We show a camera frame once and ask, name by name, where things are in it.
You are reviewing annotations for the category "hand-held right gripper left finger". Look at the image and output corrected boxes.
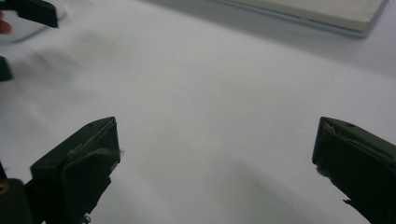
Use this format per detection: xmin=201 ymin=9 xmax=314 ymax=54
xmin=30 ymin=116 xmax=121 ymax=224

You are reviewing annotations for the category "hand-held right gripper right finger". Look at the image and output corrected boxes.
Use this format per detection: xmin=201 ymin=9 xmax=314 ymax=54
xmin=311 ymin=116 xmax=396 ymax=224

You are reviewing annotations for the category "small red object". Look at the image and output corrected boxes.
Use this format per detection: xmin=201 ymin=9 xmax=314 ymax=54
xmin=0 ymin=11 xmax=13 ymax=35

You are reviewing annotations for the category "beige board with pale edge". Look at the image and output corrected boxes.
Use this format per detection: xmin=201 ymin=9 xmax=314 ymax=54
xmin=210 ymin=0 xmax=390 ymax=39

